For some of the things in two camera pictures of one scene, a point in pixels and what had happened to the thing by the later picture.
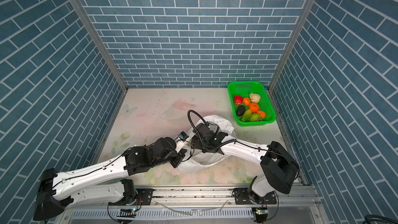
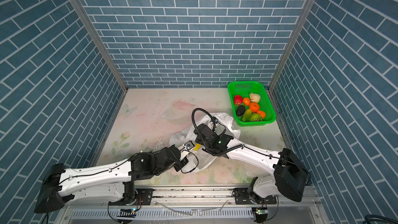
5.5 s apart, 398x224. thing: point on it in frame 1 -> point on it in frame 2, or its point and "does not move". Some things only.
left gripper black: x=180 y=156 -> x=185 y=161
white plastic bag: x=197 y=159 does not move
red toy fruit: x=238 y=99 does not move
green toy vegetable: x=246 y=115 does not move
